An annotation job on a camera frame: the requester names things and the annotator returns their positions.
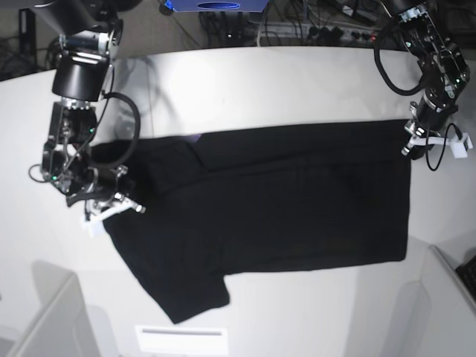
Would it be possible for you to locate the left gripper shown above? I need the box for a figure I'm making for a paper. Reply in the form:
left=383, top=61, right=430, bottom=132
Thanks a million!
left=402, top=92, right=458, bottom=161

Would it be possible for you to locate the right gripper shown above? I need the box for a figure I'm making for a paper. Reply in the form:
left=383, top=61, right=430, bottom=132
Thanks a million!
left=65, top=165, right=145, bottom=219

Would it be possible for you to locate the black T-shirt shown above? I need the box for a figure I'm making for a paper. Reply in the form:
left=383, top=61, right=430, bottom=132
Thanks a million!
left=103, top=120, right=411, bottom=324

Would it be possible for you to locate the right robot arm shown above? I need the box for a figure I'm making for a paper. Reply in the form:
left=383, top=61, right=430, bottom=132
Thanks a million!
left=33, top=1, right=146, bottom=222

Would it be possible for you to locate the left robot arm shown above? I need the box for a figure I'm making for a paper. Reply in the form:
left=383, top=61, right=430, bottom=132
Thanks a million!
left=373, top=1, right=470, bottom=160

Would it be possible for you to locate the black keyboard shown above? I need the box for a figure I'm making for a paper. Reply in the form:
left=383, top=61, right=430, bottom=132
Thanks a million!
left=456, top=257, right=476, bottom=298

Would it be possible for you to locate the white divider panel left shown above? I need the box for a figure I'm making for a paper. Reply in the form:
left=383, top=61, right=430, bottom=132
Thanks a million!
left=8, top=273, right=101, bottom=357

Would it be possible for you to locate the white divider panel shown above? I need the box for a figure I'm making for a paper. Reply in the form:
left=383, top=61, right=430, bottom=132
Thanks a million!
left=419, top=247, right=475, bottom=357
left=8, top=273, right=101, bottom=357

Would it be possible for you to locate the white label plate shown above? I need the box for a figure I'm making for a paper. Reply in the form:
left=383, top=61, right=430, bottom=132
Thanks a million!
left=135, top=325, right=229, bottom=356

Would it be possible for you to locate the white divider panel right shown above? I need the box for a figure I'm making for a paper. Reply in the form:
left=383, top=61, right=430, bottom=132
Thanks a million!
left=419, top=247, right=475, bottom=357

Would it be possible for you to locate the blue box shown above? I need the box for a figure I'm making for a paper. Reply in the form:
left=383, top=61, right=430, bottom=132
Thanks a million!
left=170, top=0, right=268, bottom=13

